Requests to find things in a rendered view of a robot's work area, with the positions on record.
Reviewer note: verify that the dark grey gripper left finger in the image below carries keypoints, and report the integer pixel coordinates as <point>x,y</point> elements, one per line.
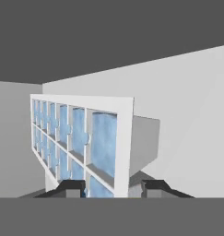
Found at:
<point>72,185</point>

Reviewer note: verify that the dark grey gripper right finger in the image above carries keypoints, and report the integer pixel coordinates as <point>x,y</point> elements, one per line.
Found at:
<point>155,185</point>

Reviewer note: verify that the white ice cube tray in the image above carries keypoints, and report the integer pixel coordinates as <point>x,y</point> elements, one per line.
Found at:
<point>122,138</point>

